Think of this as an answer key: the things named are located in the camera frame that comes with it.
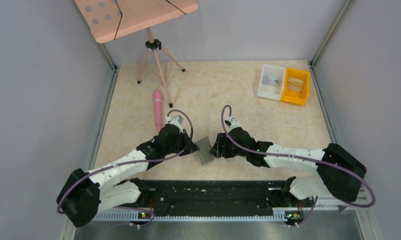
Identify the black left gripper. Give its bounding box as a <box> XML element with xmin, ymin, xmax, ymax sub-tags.
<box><xmin>164</xmin><ymin>128</ymin><xmax>199</xmax><ymax>157</ymax></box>

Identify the grey-green leather card holder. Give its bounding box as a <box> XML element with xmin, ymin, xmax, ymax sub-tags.
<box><xmin>195</xmin><ymin>136</ymin><xmax>215</xmax><ymax>165</ymax></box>

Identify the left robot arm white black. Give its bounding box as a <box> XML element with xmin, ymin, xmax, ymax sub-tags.
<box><xmin>56</xmin><ymin>123</ymin><xmax>199</xmax><ymax>228</ymax></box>

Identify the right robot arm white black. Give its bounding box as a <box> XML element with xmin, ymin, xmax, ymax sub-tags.
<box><xmin>209</xmin><ymin>127</ymin><xmax>367</xmax><ymax>206</ymax></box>

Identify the card in white bin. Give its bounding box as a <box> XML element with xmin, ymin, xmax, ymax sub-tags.
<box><xmin>261</xmin><ymin>75</ymin><xmax>280</xmax><ymax>87</ymax></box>

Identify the card in yellow bin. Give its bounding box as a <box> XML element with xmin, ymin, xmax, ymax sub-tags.
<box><xmin>287</xmin><ymin>76</ymin><xmax>305</xmax><ymax>93</ymax></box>

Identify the pink cylindrical bottle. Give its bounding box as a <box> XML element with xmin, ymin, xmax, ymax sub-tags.
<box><xmin>153</xmin><ymin>90</ymin><xmax>164</xmax><ymax>132</ymax></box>

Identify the white plastic bin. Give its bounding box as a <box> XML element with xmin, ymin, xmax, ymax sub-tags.
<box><xmin>256</xmin><ymin>64</ymin><xmax>287</xmax><ymax>101</ymax></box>

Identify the yellow plastic bin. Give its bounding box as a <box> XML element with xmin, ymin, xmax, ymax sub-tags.
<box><xmin>281</xmin><ymin>68</ymin><xmax>311</xmax><ymax>106</ymax></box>

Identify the pink music stand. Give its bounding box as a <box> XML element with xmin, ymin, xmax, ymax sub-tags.
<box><xmin>74</xmin><ymin>0</ymin><xmax>199</xmax><ymax>107</ymax></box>

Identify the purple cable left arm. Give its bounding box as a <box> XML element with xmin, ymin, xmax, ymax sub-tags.
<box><xmin>56</xmin><ymin>109</ymin><xmax>195</xmax><ymax>216</ymax></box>

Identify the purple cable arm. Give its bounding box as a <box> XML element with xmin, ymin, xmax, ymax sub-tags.
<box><xmin>220</xmin><ymin>104</ymin><xmax>377</xmax><ymax>228</ymax></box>
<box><xmin>56</xmin><ymin>109</ymin><xmax>195</xmax><ymax>216</ymax></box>

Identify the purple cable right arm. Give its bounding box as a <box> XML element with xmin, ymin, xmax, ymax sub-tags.
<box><xmin>220</xmin><ymin>104</ymin><xmax>377</xmax><ymax>228</ymax></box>

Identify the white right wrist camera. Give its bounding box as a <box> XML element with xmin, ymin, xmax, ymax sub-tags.
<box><xmin>224</xmin><ymin>116</ymin><xmax>242</xmax><ymax>132</ymax></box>

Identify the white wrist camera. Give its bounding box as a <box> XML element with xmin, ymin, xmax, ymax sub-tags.
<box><xmin>166</xmin><ymin>115</ymin><xmax>184</xmax><ymax>129</ymax></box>
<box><xmin>224</xmin><ymin>116</ymin><xmax>242</xmax><ymax>132</ymax></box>

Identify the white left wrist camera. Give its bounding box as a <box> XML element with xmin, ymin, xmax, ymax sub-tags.
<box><xmin>166</xmin><ymin>115</ymin><xmax>184</xmax><ymax>129</ymax></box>

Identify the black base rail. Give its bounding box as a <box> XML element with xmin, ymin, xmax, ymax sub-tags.
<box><xmin>130</xmin><ymin>180</ymin><xmax>300</xmax><ymax>217</ymax></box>

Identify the aluminium frame rail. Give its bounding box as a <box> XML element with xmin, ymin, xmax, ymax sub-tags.
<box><xmin>87</xmin><ymin>187</ymin><xmax>370</xmax><ymax>223</ymax></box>

